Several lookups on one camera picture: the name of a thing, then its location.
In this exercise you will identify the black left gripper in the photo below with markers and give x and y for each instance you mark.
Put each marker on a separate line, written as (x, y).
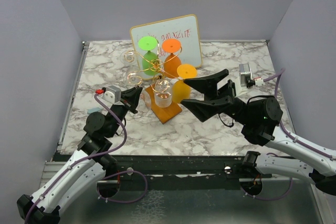
(130, 97)

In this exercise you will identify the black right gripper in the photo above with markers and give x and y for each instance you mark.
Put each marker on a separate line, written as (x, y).
(203, 109)

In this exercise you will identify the clear wine glass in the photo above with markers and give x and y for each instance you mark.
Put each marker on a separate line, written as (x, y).
(162, 93)
(145, 100)
(132, 76)

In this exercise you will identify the yellow plastic wine glass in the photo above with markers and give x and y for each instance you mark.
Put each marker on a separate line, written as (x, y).
(180, 89)

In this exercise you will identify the green plastic wine glass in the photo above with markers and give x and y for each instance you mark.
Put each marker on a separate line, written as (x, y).
(150, 60)

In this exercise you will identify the orange plastic wine glass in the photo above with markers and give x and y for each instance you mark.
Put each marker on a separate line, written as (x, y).
(172, 61)

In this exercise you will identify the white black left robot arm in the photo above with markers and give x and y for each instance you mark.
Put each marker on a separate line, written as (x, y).
(89, 162)

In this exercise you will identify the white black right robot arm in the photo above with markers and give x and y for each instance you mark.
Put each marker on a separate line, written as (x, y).
(306, 160)

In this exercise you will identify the wooden rack base board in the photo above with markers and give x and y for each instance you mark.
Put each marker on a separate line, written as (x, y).
(163, 114)

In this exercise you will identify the light blue eraser block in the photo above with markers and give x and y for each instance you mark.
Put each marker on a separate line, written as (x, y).
(93, 110)

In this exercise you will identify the yellow framed whiteboard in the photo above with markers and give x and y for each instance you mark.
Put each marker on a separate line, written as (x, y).
(183, 28)

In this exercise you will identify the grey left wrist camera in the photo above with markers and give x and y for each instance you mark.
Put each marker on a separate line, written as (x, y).
(112, 94)

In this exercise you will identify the gold wire wine glass rack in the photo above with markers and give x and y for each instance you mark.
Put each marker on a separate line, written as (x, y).
(160, 60)

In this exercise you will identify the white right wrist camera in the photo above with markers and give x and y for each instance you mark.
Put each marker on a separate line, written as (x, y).
(245, 79)

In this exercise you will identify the black mounting rail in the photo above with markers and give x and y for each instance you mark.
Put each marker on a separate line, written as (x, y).
(142, 173)

